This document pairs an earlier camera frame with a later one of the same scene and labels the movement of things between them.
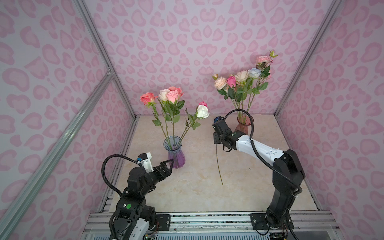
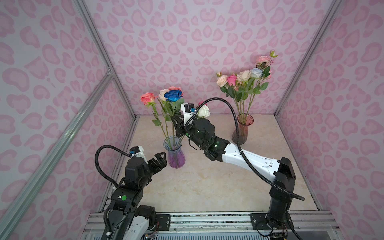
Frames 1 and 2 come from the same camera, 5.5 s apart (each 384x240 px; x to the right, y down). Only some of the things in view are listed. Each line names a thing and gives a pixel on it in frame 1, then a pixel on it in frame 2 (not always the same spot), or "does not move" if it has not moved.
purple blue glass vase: (173, 143) does not move
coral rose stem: (149, 99) does not move
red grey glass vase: (243, 120) does not move
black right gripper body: (218, 139) → (192, 132)
